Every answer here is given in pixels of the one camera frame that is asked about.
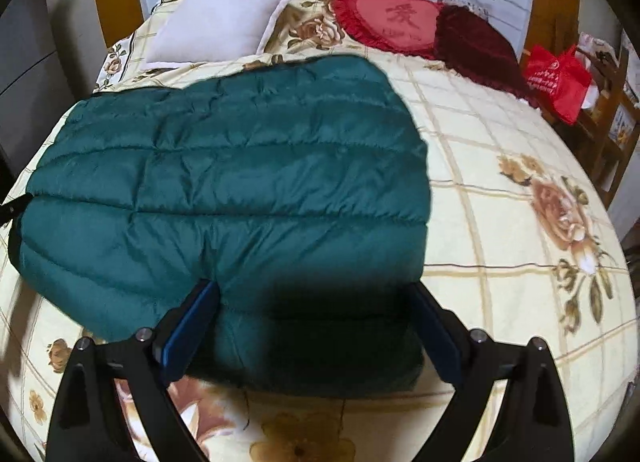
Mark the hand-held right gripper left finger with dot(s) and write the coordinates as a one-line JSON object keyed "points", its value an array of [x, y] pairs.
{"points": [[187, 329]]}

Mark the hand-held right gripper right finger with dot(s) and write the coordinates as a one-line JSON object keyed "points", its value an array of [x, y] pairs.
{"points": [[441, 339]]}

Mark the green puffer jacket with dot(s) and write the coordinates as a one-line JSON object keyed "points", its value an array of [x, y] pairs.
{"points": [[225, 166]]}

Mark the bed with floral sheet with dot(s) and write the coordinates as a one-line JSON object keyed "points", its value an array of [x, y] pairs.
{"points": [[500, 252]]}

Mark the wooden chair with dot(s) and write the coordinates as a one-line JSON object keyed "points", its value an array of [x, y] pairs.
{"points": [[607, 141]]}

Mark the red shopping bag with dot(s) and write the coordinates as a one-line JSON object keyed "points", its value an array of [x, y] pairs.
{"points": [[555, 81]]}

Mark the dark red velvet cushion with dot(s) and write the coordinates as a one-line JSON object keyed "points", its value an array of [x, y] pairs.
{"points": [[480, 51]]}

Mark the grey wardrobe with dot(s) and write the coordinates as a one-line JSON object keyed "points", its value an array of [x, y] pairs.
{"points": [[35, 56]]}

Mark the white square pillow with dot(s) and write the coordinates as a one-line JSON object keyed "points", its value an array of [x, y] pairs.
{"points": [[225, 16]]}

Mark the red heart-shaped cushion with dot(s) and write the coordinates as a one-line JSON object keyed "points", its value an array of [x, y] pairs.
{"points": [[395, 16]]}

